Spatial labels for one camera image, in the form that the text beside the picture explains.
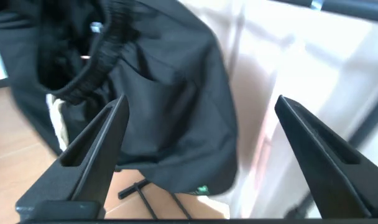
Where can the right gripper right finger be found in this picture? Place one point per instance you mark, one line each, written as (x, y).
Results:
(335, 193)

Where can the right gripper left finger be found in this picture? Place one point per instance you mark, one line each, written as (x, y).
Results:
(61, 193)

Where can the black clothes rack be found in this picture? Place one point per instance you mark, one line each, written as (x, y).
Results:
(357, 7)

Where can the black shorts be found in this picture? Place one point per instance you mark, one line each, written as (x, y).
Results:
(176, 109)

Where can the beige curtain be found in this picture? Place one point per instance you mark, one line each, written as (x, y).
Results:
(316, 77)

